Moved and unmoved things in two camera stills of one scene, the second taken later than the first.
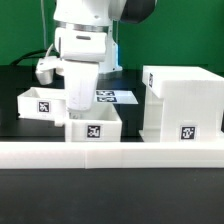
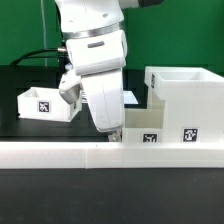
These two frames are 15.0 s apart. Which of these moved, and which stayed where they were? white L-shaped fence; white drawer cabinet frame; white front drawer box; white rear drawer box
Moved: white front drawer box
Stayed: white L-shaped fence; white drawer cabinet frame; white rear drawer box
